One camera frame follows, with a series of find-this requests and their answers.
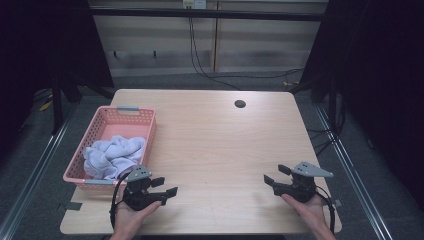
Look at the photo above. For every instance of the black metal stand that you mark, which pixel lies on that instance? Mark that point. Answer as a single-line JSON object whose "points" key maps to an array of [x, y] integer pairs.
{"points": [[57, 106], [331, 100]]}

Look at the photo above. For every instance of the pink perforated plastic basket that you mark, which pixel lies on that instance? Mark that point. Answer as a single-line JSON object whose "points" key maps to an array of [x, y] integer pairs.
{"points": [[115, 128]]}

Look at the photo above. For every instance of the white wall socket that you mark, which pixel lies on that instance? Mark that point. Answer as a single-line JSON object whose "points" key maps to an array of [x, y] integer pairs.
{"points": [[195, 4]]}

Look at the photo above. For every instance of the black curtain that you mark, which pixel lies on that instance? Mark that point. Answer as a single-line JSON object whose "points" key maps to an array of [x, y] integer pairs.
{"points": [[383, 83], [40, 43]]}

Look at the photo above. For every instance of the black horizontal metal bar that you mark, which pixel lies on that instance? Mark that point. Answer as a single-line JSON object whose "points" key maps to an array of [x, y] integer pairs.
{"points": [[206, 14]]}

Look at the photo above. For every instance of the black round table grommet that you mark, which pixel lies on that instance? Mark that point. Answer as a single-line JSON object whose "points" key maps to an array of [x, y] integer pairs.
{"points": [[240, 103]]}

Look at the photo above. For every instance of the white printed cloth garment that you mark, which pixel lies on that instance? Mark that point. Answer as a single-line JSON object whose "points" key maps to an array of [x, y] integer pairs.
{"points": [[111, 156]]}

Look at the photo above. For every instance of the silver floor rail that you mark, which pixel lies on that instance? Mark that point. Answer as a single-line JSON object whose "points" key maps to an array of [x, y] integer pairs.
{"points": [[360, 186], [36, 173]]}

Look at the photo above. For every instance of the yellow floor object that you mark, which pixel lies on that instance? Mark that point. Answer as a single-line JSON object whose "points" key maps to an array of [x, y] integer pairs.
{"points": [[46, 105]]}

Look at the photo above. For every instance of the dark tape strip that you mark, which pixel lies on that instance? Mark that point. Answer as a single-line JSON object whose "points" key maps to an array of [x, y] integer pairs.
{"points": [[71, 206]]}

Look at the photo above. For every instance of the small grey tape piece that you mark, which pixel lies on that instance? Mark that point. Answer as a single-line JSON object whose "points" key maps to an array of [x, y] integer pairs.
{"points": [[338, 202]]}

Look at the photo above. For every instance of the person's left hand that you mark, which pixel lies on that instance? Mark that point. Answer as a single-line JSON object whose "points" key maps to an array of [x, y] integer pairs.
{"points": [[128, 220]]}

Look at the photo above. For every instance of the person's right hand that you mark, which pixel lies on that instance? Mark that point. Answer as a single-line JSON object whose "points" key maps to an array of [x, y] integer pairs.
{"points": [[311, 211]]}

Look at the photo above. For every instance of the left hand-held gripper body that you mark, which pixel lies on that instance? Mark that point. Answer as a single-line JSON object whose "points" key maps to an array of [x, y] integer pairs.
{"points": [[138, 196]]}

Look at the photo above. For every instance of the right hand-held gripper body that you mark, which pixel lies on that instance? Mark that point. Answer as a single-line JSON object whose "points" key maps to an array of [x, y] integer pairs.
{"points": [[300, 190]]}

